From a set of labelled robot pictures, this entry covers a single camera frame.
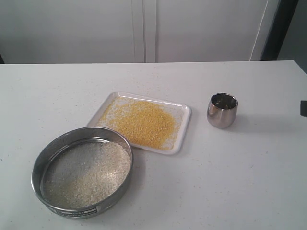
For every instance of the yellow grain mixture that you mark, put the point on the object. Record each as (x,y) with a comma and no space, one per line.
(87,173)

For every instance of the stainless steel cup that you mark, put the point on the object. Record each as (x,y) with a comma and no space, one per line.
(222,110)

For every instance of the round steel mesh sieve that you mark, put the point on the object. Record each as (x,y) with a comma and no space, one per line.
(57,147)

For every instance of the white rectangular plastic tray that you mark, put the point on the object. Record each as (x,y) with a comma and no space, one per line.
(182,141)

